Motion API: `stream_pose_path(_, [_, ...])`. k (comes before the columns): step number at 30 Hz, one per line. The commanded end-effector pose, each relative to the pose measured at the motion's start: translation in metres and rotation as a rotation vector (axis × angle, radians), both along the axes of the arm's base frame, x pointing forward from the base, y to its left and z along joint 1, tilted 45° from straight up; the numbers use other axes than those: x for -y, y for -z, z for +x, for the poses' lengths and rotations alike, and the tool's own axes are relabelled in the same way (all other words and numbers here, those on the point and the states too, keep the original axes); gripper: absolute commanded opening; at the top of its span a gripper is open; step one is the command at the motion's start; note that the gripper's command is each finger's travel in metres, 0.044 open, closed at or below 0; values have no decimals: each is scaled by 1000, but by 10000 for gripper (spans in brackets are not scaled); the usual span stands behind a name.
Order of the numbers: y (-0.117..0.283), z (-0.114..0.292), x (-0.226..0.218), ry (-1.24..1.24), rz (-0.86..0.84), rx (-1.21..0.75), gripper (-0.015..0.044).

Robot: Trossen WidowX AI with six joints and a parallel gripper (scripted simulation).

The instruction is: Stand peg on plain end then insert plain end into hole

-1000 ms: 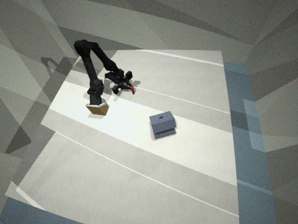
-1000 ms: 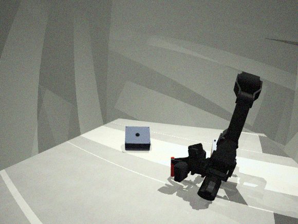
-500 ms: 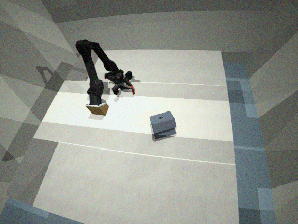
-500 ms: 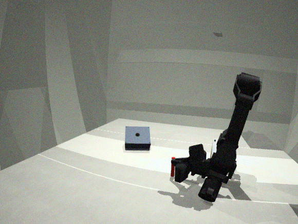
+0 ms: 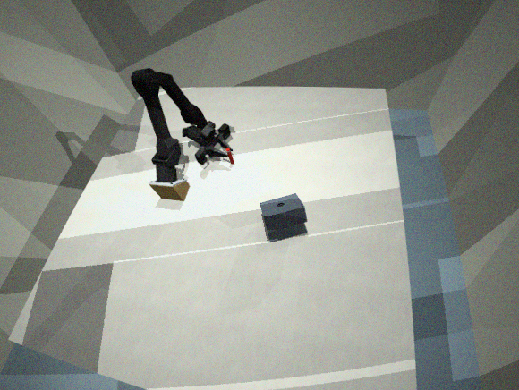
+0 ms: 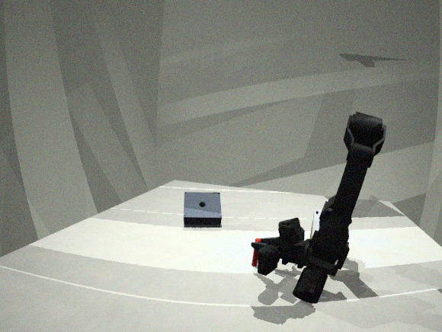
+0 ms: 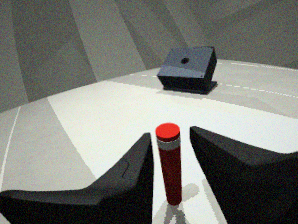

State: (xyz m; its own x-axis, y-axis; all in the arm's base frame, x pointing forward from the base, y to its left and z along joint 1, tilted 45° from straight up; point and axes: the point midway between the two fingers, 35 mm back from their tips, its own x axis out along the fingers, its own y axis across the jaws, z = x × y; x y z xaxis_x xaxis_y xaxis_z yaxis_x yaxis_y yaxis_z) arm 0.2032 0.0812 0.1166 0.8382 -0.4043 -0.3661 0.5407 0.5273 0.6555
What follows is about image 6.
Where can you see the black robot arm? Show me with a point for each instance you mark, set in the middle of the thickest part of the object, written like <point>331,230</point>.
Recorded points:
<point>364,138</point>

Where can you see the dark red cylinder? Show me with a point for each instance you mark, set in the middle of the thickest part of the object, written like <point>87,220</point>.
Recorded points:
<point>255,255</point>

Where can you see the blue-grey square panel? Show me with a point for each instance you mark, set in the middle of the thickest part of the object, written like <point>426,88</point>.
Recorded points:
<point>202,210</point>

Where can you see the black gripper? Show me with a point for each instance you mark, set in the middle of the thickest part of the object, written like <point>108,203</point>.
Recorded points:
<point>269,253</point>

